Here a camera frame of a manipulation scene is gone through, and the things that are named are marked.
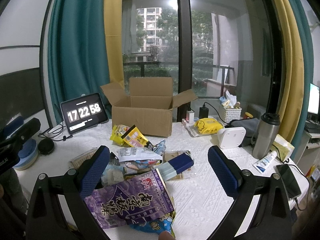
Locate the small blue snack packet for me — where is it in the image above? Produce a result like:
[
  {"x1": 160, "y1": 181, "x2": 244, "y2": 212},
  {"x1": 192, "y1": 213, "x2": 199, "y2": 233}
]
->
[{"x1": 152, "y1": 139, "x2": 166, "y2": 155}]

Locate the grey cloth pouch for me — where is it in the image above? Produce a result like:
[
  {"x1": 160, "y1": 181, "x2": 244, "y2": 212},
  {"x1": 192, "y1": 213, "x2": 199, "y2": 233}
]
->
[{"x1": 229, "y1": 118, "x2": 259, "y2": 147}]

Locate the black smartphone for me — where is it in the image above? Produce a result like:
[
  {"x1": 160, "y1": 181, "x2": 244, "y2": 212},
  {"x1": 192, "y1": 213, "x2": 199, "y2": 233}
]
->
[{"x1": 276, "y1": 164, "x2": 302, "y2": 200}]

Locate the steel thermos bottle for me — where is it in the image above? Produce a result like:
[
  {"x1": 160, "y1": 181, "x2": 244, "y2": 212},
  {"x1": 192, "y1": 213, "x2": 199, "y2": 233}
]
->
[{"x1": 251, "y1": 113, "x2": 280, "y2": 159}]

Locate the white woven basket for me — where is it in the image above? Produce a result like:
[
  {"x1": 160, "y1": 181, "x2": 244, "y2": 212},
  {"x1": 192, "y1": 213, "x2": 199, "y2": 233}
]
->
[{"x1": 218, "y1": 105, "x2": 242, "y2": 123}]

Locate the white blue cream tube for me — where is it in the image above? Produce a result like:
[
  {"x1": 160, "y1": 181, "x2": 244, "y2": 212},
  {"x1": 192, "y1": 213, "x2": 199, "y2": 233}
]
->
[{"x1": 253, "y1": 151, "x2": 277, "y2": 174}]

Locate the yellow curtain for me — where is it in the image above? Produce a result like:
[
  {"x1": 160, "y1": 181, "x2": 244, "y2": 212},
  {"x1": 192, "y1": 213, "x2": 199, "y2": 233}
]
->
[
  {"x1": 104, "y1": 0, "x2": 124, "y2": 87},
  {"x1": 274, "y1": 0, "x2": 304, "y2": 142}
]

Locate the black round puck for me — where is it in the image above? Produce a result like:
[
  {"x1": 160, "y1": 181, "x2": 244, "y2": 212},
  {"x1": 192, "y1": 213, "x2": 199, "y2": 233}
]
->
[{"x1": 38, "y1": 138, "x2": 55, "y2": 155}]

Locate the computer monitor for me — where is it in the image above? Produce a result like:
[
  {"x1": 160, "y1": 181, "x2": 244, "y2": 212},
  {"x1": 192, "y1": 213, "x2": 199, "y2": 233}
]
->
[{"x1": 308, "y1": 83, "x2": 320, "y2": 115}]

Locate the yellow left curtain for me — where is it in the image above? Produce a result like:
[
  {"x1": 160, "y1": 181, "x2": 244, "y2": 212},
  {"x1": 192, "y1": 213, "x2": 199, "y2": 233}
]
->
[{"x1": 104, "y1": 0, "x2": 124, "y2": 87}]

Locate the blue white bowl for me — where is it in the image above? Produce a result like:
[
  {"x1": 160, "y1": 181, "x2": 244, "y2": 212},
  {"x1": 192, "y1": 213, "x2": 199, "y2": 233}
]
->
[{"x1": 14, "y1": 139, "x2": 38, "y2": 171}]

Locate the brown cardboard box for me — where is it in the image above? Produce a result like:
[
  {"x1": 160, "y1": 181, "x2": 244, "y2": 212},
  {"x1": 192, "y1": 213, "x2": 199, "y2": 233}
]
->
[{"x1": 101, "y1": 77, "x2": 197, "y2": 138}]

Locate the navy and teal snack box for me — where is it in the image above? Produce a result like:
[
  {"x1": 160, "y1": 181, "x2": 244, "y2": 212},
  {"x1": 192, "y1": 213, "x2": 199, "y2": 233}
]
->
[{"x1": 156, "y1": 153, "x2": 194, "y2": 181}]

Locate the black power adapter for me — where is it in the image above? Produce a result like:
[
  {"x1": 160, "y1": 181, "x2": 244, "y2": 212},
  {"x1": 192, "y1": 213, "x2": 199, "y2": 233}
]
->
[{"x1": 199, "y1": 103, "x2": 209, "y2": 119}]

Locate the yellow chips bag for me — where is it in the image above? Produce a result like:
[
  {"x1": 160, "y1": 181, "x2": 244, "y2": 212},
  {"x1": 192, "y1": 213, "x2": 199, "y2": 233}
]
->
[{"x1": 110, "y1": 125, "x2": 130, "y2": 146}]

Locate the clear bag of biscuits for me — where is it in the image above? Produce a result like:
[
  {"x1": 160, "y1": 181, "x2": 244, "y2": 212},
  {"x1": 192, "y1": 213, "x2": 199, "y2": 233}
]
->
[{"x1": 101, "y1": 152, "x2": 124, "y2": 187}]

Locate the blue cartoon snack bag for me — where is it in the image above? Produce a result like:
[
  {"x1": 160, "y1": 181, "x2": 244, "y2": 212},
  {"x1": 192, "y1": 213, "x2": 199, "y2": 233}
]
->
[{"x1": 130, "y1": 211, "x2": 176, "y2": 238}]

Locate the tablet showing clock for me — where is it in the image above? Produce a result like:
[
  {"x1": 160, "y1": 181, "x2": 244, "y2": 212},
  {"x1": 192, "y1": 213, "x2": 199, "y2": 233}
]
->
[{"x1": 60, "y1": 93, "x2": 108, "y2": 135}]

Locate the teal left curtain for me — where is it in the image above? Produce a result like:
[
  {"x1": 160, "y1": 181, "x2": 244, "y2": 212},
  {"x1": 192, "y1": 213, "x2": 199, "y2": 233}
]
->
[{"x1": 48, "y1": 0, "x2": 110, "y2": 122}]

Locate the yellow right curtain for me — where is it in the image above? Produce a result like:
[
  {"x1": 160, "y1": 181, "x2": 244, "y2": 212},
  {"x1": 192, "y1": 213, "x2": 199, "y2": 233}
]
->
[{"x1": 274, "y1": 0, "x2": 304, "y2": 142}]

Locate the beige tissue pack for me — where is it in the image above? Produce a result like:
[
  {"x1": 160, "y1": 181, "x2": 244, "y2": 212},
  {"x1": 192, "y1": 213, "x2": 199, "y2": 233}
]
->
[{"x1": 270, "y1": 134, "x2": 295, "y2": 162}]

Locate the purple snack bag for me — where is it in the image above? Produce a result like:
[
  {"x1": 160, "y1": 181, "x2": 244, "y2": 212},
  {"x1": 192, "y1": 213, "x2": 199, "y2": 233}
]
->
[{"x1": 84, "y1": 169, "x2": 175, "y2": 229}]

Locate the black tablet cable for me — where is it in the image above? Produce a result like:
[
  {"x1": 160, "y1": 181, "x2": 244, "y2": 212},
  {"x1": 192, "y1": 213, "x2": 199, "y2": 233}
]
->
[{"x1": 37, "y1": 122, "x2": 74, "y2": 142}]

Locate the yellow black snack bag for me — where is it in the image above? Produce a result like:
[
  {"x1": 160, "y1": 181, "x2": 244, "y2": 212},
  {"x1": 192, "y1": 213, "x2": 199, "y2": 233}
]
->
[{"x1": 121, "y1": 125, "x2": 153, "y2": 150}]

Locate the white charger block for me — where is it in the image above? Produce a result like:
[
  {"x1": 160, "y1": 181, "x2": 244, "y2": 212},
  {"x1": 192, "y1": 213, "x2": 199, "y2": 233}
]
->
[{"x1": 186, "y1": 110, "x2": 194, "y2": 125}]

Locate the white red text snack pack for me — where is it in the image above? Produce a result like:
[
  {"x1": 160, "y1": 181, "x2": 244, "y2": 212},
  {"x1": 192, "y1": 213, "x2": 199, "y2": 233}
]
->
[{"x1": 117, "y1": 147, "x2": 163, "y2": 162}]

